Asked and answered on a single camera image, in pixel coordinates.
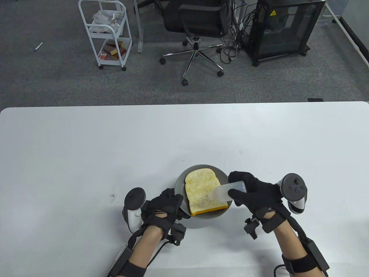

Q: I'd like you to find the black left forearm box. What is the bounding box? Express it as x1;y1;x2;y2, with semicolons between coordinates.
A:
107;245;133;277

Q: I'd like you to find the black left hand controller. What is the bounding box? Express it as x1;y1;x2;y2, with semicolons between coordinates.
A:
122;188;146;233

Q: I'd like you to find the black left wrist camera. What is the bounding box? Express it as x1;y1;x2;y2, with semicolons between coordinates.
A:
169;223;187;246

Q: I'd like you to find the black right hand controller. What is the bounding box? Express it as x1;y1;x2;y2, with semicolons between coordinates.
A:
277;173;308;214

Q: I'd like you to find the white squeeze honey bottle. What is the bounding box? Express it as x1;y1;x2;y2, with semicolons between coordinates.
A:
208;181;248;202

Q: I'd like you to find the white crumpled plastic bag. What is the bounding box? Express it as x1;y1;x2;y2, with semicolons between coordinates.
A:
89;10;126;33

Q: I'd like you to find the person's left forearm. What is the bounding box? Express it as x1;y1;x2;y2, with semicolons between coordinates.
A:
124;224;165;277

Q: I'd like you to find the white metal desk leg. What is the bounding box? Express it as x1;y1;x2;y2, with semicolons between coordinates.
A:
133;0;144;53

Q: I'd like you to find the black hand controller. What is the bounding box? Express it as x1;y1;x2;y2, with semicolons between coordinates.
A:
277;173;308;214
122;188;146;233

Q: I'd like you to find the black office chair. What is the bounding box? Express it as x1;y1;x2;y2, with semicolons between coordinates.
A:
159;0;232;86

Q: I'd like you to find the person's left hand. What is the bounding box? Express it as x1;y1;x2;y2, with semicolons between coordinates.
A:
141;188;191;231

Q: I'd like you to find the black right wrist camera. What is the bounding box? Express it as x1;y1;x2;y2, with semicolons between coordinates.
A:
244;217;261;240

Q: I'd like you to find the black right forearm box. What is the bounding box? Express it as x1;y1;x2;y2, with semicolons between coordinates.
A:
300;237;330;272

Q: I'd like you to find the yellow toast slice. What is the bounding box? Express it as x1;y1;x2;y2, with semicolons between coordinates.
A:
185;169;228;216

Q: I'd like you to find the person's right forearm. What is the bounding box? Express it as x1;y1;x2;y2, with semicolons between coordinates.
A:
261;211;320;277

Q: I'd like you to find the person's right hand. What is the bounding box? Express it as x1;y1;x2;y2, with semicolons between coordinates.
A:
228;171;284;220

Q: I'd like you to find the black wheeled cabinet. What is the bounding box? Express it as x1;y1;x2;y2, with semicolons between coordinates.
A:
244;0;326;67

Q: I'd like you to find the white wheeled utility cart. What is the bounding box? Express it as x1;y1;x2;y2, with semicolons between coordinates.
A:
78;0;133;71

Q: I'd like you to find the white floor rail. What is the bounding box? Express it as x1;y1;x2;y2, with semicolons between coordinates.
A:
324;0;369;68

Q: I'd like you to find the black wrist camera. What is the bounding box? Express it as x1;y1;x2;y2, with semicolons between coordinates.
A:
169;223;187;246
244;217;261;240

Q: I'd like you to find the bundle of black cables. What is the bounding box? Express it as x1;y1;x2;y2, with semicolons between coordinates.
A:
221;0;260;62

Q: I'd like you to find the grey round plate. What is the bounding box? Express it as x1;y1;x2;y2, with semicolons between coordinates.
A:
174;164;231;220

